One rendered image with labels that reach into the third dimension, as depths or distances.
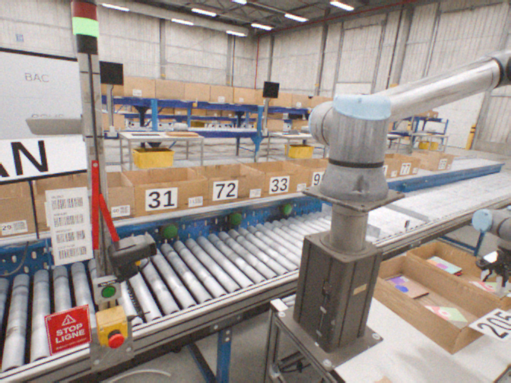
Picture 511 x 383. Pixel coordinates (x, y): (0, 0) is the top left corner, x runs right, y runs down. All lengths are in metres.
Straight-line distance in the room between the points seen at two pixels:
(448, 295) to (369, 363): 0.56
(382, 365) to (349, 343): 0.11
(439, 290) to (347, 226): 0.71
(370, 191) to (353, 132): 0.16
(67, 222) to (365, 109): 0.79
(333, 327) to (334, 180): 0.43
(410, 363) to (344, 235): 0.45
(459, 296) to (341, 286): 0.68
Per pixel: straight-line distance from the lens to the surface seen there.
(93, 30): 0.80
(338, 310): 0.94
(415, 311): 1.25
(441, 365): 1.18
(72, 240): 0.86
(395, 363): 1.11
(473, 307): 1.47
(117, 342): 0.93
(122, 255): 0.84
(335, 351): 1.06
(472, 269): 1.79
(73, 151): 0.91
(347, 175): 0.82
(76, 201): 0.83
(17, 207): 1.47
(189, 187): 1.57
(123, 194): 1.48
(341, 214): 0.88
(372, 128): 0.81
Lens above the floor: 1.48
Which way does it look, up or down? 17 degrees down
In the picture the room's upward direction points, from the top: 4 degrees clockwise
